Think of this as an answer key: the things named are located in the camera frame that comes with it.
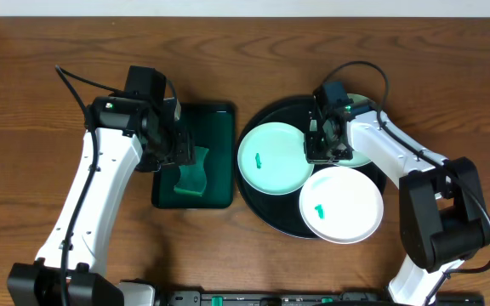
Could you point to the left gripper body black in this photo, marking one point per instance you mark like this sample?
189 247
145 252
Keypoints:
183 150

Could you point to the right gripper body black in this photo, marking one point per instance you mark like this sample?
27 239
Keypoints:
321 148

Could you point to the green scrubbing sponge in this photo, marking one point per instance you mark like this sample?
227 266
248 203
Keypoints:
193 178

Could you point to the white plate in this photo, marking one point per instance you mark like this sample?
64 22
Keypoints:
271 159
357 159
341 205

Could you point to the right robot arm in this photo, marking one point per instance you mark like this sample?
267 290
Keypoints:
443 216

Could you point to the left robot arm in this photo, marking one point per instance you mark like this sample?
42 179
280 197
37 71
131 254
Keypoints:
124 134

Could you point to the black rectangular tray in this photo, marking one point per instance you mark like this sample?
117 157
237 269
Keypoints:
212 126

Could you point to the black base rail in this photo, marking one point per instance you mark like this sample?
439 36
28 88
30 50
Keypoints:
194 298

